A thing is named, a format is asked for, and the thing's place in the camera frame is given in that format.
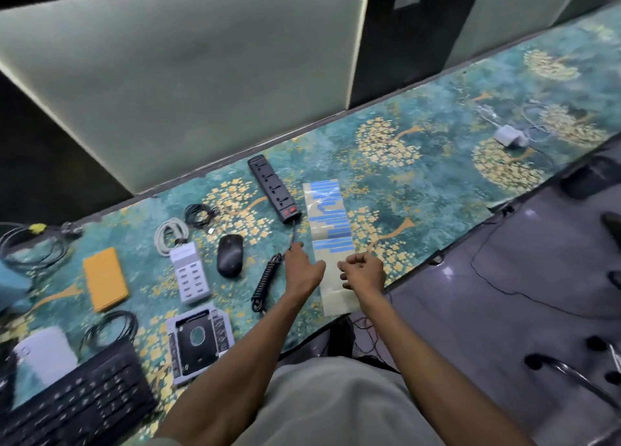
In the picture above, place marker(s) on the black power strip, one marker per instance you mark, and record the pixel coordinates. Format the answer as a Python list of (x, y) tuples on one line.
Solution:
[(274, 188)]

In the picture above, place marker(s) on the person's grey shirt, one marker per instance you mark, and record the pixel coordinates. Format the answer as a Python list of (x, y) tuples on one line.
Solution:
[(330, 404)]

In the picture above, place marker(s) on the person's right hand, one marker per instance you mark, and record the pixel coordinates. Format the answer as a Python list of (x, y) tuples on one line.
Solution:
[(367, 275)]

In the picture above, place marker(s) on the teal floral table cover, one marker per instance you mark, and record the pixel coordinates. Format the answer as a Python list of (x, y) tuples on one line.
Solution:
[(427, 169)]

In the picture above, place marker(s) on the person's left forearm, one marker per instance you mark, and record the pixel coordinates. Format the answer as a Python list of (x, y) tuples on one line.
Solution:
[(242, 373)]

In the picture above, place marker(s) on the black office chair base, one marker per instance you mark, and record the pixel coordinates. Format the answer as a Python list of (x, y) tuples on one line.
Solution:
[(572, 370)]

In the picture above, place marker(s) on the person's right forearm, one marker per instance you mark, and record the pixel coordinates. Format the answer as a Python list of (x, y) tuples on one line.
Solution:
[(427, 368)]

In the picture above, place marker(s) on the white multi-port charger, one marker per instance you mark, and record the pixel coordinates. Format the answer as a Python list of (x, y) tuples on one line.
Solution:
[(190, 272)]

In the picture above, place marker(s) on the silver drive caddy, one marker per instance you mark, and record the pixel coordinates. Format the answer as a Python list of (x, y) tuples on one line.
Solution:
[(180, 351)]

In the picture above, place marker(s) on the black computer mouse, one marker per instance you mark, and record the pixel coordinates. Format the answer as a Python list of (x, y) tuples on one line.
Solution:
[(229, 255)]

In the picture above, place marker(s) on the white power adapter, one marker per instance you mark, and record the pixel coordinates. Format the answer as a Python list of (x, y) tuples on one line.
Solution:
[(509, 135)]

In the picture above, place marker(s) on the person's right fingers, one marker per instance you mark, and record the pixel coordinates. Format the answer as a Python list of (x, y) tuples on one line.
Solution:
[(346, 273)]

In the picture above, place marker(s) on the black keyboard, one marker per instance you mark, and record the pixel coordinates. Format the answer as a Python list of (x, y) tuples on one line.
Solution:
[(82, 402)]

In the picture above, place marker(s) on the white rounded device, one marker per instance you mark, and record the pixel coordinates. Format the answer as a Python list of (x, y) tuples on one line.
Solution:
[(46, 356)]

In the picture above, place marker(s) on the person's left hand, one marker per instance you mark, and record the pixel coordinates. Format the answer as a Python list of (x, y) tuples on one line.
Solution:
[(301, 276)]

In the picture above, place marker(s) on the person's left thumb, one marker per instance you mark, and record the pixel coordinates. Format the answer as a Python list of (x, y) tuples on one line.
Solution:
[(319, 269)]

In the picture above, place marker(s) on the black box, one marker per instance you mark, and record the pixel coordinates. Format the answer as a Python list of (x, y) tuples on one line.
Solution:
[(589, 176)]

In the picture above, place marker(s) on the sheet of blue stickers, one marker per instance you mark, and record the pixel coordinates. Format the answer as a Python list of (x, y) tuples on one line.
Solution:
[(329, 217)]

